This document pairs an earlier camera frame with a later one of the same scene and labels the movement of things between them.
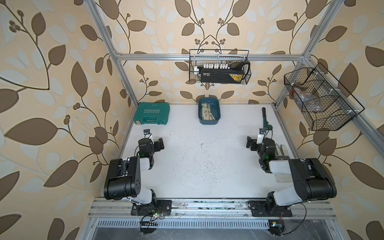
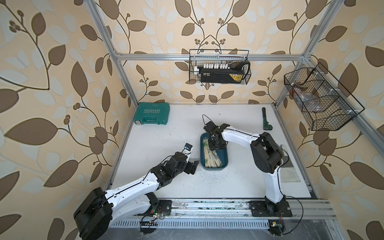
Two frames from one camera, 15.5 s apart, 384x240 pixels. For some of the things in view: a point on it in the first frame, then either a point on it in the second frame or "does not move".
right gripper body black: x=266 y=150 -> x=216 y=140
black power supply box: x=221 y=76 does not move
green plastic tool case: x=152 y=113 does not move
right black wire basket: x=325 y=104 does not move
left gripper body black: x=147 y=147 -> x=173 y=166
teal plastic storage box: x=214 y=107 -> x=222 y=153
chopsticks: x=207 y=115 -> x=211 y=158
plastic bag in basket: x=304 y=96 does not move
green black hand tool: x=266 y=125 does not move
